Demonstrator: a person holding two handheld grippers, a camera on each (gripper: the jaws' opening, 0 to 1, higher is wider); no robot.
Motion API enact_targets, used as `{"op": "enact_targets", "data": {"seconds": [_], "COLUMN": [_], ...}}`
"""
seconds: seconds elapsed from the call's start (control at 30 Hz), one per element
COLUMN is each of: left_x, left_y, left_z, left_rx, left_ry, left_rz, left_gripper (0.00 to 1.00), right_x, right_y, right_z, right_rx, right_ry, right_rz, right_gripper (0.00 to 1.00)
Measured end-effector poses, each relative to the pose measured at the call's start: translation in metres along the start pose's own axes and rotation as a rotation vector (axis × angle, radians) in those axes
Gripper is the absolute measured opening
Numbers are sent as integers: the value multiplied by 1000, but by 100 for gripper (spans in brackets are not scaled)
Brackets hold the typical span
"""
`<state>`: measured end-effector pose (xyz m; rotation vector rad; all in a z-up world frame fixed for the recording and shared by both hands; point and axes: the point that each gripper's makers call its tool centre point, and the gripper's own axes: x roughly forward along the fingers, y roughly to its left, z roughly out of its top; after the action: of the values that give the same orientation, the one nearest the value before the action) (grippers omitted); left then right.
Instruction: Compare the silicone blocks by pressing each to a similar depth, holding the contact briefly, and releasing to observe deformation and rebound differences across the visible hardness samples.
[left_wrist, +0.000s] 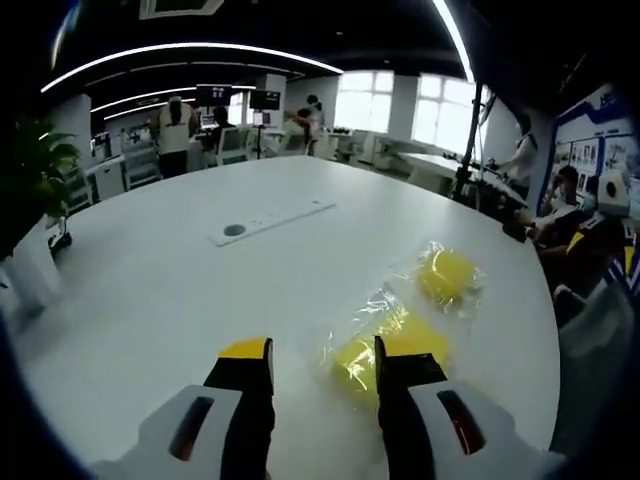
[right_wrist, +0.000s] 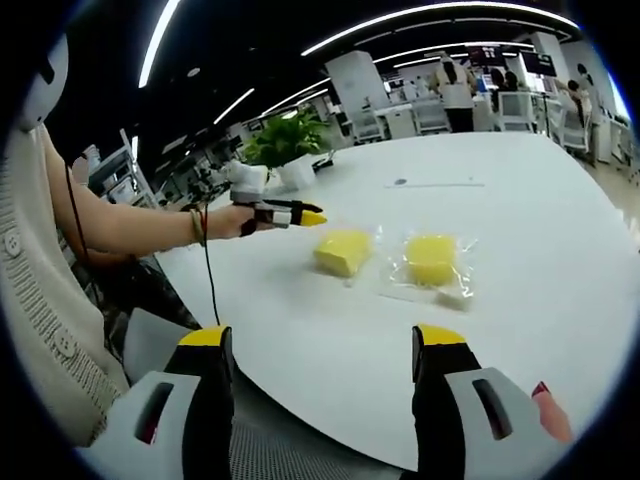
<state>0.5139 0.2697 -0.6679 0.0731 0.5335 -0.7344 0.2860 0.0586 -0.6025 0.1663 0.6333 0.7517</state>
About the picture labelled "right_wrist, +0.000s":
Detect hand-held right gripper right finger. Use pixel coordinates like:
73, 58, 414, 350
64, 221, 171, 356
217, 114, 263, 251
411, 322, 572, 480

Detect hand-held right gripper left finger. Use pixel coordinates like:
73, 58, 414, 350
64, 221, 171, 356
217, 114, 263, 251
74, 323, 237, 480

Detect yellow rectangular silicone block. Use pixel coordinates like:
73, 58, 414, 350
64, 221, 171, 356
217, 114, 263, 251
312, 228, 375, 279

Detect yellow rounded silicone block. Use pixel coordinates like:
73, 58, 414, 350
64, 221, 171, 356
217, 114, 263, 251
403, 233, 460, 290

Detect person's left hand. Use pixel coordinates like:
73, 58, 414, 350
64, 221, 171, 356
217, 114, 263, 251
202, 203, 261, 244

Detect white plant pot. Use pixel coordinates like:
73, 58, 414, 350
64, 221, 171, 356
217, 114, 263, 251
276, 154, 317, 191

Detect green potted plant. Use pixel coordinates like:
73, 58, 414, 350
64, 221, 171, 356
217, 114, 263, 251
241, 106, 335, 170

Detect large yellow sponge in bag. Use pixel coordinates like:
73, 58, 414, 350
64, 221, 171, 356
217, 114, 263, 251
319, 222, 387, 290

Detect small yellow sponge in bag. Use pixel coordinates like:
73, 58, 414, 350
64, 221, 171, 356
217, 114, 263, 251
375, 228, 480, 312

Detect white mesh office chair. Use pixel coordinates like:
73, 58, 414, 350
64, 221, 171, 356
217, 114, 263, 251
413, 96, 450, 136
561, 106, 595, 152
498, 91, 535, 133
353, 106, 387, 142

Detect person's dark trousers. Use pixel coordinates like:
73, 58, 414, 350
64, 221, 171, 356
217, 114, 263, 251
72, 249, 201, 351

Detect white storage rack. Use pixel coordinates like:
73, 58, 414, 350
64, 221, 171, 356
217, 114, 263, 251
84, 128, 162, 211

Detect short ceiling light strip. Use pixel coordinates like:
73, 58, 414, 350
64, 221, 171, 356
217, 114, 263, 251
137, 0, 181, 89

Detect person's beige knitted cardigan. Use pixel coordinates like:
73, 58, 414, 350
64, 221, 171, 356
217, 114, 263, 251
0, 119, 132, 449

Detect long curved ceiling light strip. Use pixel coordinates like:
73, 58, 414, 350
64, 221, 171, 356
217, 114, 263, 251
299, 0, 581, 57

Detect white worn device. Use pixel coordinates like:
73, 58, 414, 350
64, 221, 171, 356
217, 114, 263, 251
18, 32, 70, 132

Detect thin wrist bracelet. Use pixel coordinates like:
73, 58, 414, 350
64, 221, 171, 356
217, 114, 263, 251
188, 207, 209, 247

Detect thin black cable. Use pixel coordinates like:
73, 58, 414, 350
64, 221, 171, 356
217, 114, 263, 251
201, 207, 221, 329
63, 163, 92, 266

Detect black wall monitor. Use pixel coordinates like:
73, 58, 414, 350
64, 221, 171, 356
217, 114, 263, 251
521, 49, 557, 77
468, 43, 507, 67

